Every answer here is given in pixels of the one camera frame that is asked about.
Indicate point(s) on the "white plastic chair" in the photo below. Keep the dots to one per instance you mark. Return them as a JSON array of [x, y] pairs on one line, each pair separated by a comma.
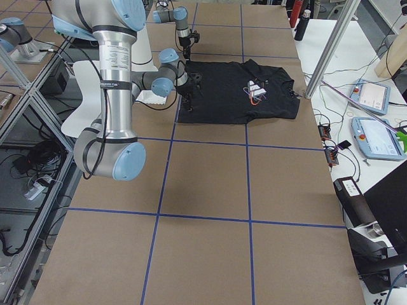
[[90, 107]]

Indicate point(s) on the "brown paper table mat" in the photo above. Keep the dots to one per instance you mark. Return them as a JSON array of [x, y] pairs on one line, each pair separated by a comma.
[[220, 214]]

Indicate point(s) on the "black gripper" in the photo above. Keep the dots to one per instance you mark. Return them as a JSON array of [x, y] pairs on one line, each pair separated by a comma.
[[185, 43], [186, 88]]

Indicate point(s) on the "orange usb hub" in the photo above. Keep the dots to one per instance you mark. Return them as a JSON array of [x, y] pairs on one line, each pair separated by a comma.
[[331, 157], [324, 132]]

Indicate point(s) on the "black water bottle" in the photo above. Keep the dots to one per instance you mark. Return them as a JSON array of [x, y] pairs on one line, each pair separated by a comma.
[[302, 25]]

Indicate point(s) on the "dark brown box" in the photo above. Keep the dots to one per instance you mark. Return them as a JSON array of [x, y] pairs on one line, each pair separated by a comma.
[[353, 201]]

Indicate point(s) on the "aluminium frame post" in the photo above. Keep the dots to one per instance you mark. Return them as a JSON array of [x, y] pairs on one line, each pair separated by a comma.
[[331, 45]]

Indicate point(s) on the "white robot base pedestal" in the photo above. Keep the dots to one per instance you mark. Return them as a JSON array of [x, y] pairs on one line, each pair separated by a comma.
[[142, 61]]

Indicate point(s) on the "red bottle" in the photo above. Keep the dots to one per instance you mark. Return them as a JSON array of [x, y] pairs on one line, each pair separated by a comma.
[[295, 12]]

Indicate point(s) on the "light blue teach pendant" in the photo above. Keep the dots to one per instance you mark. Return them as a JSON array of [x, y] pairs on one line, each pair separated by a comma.
[[371, 96], [375, 141]]

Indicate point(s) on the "black monitor stand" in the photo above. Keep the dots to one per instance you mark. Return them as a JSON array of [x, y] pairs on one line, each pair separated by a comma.
[[377, 263]]

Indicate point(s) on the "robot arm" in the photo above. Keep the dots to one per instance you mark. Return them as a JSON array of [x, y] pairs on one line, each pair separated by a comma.
[[165, 12], [109, 147]]

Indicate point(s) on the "black graphic t-shirt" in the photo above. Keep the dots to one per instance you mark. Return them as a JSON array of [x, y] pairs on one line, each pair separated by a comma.
[[236, 93]]

